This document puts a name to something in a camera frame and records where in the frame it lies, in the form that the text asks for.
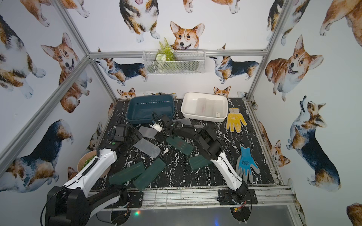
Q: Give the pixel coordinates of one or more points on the dark green pencil case right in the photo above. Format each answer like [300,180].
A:
[198,161]

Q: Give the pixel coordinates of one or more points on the artificial fern plant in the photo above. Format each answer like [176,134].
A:
[165,53]

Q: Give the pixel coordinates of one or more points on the dark green pencil case front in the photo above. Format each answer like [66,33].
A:
[149,174]

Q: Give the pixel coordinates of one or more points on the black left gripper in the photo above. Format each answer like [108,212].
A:
[131,135]

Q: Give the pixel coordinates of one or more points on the white wire wall basket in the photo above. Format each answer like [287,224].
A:
[178,62]

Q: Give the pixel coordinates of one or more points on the bowl with green salad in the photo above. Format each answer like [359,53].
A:
[86,159]

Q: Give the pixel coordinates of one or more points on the dark green pencil case front-left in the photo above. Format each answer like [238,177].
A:
[127,174]

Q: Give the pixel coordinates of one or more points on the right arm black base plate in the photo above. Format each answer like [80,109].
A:
[229,197]

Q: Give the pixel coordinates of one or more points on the clear pencil case with pens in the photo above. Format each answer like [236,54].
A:
[201,107]

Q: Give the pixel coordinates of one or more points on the blue grey work glove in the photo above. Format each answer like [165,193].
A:
[246,165]

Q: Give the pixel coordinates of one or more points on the dark green pencil case centre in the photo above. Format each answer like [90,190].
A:
[180,144]

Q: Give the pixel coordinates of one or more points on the white plastic storage box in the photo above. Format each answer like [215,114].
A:
[189,104]

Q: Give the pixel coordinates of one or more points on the teal plastic storage box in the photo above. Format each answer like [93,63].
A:
[140,109]

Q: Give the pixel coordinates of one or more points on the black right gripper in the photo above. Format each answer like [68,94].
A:
[159,137]

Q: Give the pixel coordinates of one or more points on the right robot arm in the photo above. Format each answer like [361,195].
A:
[211,148]

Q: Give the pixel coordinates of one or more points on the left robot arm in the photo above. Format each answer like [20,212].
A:
[71,204]

